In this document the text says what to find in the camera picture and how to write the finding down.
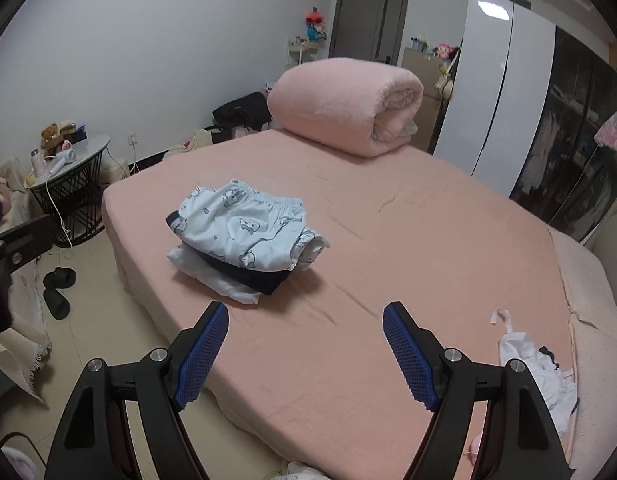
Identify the hanging beige bag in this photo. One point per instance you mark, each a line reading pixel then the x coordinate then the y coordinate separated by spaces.
pixel 446 82

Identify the cream fringed blanket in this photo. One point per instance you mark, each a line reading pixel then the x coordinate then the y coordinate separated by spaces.
pixel 18 310

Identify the pink haired doll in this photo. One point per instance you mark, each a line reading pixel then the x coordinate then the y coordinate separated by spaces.
pixel 444 51

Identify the grey door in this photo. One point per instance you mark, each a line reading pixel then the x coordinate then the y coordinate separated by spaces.
pixel 368 22

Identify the folded white garment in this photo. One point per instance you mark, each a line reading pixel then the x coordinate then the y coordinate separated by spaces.
pixel 223 285

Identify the round bed with pink sheet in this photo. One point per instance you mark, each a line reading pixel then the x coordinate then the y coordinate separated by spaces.
pixel 388 220

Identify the white hair dryer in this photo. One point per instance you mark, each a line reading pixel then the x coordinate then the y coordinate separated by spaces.
pixel 63 160

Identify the pink umbrella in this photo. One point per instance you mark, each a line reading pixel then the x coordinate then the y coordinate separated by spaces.
pixel 615 130

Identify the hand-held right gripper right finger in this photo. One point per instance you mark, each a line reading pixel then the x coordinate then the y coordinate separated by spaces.
pixel 408 355

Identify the black bag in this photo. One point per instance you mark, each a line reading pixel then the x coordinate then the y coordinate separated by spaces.
pixel 241 110

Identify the red and blue plush toy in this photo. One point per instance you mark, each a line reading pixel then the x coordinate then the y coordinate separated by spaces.
pixel 316 25

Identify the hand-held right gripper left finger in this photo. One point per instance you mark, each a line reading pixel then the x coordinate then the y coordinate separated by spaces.
pixel 201 355

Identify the small white shelf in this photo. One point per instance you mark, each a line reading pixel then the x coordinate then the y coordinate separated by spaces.
pixel 301 52

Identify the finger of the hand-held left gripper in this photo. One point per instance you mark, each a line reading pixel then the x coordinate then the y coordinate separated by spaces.
pixel 23 242

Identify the folded navy striped garment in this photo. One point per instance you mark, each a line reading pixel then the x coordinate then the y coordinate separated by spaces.
pixel 258 277

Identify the light blue printed pajama pants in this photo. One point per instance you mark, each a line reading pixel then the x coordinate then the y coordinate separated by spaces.
pixel 238 220

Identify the black box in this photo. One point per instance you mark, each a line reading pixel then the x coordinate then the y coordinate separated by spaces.
pixel 77 139

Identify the wall socket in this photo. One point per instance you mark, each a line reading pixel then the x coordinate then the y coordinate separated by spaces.
pixel 132 139

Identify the white glossy wardrobe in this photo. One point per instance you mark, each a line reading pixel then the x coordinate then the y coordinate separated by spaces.
pixel 493 85

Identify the beige cabinet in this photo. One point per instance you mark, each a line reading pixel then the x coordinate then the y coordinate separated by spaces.
pixel 423 75

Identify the white cloth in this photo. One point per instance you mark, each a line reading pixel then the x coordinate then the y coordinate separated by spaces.
pixel 18 465

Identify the white bottle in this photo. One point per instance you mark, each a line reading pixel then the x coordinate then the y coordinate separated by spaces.
pixel 37 164

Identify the rolled pink quilt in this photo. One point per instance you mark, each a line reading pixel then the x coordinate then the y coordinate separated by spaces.
pixel 338 105

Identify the pale dotted pillow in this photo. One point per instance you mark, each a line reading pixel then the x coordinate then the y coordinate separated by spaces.
pixel 583 270
pixel 598 385

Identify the grey padded headboard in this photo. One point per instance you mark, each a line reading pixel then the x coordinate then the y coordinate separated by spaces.
pixel 610 230

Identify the white patterned slipper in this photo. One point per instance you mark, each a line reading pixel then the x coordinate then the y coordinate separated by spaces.
pixel 303 470

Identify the brown bear plush toy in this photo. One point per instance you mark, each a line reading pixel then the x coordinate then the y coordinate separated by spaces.
pixel 49 137

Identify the dark glass wardrobe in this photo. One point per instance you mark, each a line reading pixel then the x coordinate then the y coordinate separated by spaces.
pixel 578 135

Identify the small blue figurines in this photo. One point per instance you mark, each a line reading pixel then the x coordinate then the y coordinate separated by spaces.
pixel 419 45

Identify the black slipper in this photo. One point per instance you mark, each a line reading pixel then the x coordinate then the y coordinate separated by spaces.
pixel 56 305
pixel 60 277

